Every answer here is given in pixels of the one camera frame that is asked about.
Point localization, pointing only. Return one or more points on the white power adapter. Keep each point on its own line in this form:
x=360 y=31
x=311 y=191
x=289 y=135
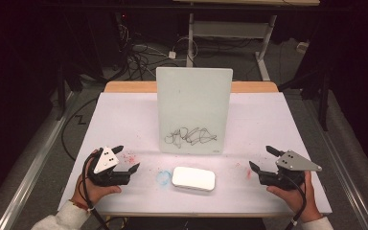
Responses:
x=172 y=55

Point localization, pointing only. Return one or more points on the white eraser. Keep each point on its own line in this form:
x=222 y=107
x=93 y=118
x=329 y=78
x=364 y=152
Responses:
x=194 y=178

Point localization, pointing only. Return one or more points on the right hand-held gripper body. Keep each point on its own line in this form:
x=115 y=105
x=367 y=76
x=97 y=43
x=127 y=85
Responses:
x=284 y=180

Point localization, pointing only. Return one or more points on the white table mat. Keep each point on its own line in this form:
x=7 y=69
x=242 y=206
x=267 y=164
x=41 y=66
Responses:
x=124 y=127

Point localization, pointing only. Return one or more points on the white scribbled whiteboard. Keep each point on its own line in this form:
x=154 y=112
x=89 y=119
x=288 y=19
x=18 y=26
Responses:
x=193 y=105

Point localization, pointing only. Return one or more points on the wooden table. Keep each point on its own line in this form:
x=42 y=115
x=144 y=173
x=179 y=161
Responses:
x=131 y=86

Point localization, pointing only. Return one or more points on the white metal desk frame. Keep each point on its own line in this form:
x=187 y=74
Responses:
x=230 y=29

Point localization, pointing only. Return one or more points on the person's right hand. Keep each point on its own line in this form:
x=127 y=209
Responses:
x=311 y=207

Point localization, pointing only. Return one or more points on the small white box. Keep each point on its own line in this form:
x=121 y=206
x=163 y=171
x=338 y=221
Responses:
x=302 y=47

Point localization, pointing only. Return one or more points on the person's left hand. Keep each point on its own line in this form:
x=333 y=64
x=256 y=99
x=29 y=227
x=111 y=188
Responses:
x=91 y=193

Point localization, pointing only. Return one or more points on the aluminium floor rail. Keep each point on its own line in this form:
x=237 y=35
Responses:
x=345 y=172
x=28 y=179

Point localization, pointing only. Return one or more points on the black metal stand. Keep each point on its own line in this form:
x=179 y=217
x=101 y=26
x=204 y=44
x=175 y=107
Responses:
x=324 y=102

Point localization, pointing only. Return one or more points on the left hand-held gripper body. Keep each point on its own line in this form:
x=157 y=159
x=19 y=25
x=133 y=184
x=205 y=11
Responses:
x=108 y=177

